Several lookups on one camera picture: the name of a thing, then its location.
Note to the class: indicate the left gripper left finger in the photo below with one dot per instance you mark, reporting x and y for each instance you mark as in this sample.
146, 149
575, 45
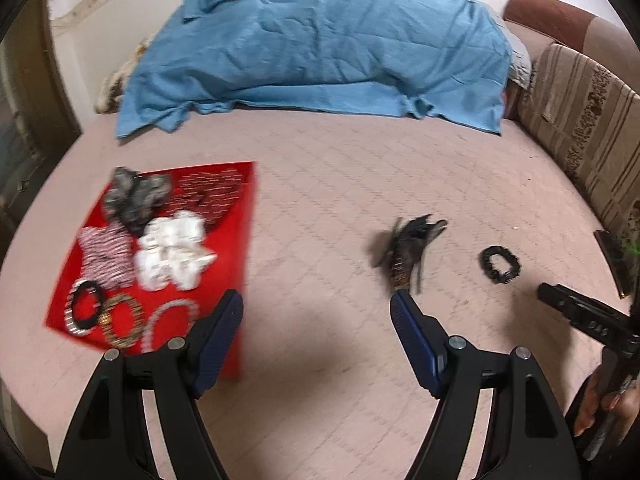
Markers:
107, 437

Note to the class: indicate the pink white checked scrunchie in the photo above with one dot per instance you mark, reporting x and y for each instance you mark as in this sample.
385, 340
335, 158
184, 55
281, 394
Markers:
107, 256

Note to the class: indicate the white dotted scrunchie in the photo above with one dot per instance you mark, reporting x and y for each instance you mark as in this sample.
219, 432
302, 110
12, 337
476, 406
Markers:
171, 251

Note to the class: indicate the black plastic hair comb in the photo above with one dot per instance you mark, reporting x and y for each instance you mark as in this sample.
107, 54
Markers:
399, 252

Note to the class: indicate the grey brown satin scrunchie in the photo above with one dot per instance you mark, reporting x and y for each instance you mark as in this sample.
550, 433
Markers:
133, 199

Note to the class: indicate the dark red patterned scrunchie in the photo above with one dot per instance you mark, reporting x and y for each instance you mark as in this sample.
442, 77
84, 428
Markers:
208, 194

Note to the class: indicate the red jewelry tray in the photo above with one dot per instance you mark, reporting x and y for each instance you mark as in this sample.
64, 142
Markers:
134, 320

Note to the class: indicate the person's right hand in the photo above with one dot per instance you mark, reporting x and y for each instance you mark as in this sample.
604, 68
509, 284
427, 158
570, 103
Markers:
625, 405

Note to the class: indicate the striped beige brown pillow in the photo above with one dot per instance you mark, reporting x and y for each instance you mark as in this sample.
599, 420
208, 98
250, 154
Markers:
587, 119

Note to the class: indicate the pink quilted bed cover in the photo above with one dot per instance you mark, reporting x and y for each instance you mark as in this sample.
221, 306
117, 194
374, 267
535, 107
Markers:
326, 391

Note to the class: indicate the grey quilted pillow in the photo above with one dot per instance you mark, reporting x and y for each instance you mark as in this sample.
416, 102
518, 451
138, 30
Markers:
520, 69

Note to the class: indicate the brown pink bolster cushion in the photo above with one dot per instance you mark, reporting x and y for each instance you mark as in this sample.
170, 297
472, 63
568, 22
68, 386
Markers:
580, 30

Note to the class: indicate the dark wooden glass door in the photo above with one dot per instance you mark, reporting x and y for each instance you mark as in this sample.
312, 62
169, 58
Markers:
38, 125

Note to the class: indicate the floral cream brown blanket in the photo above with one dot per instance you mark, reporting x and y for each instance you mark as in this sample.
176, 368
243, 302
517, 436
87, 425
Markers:
114, 85

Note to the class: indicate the blue cloth sheet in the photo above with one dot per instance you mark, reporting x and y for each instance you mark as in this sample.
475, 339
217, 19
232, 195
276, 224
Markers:
397, 58

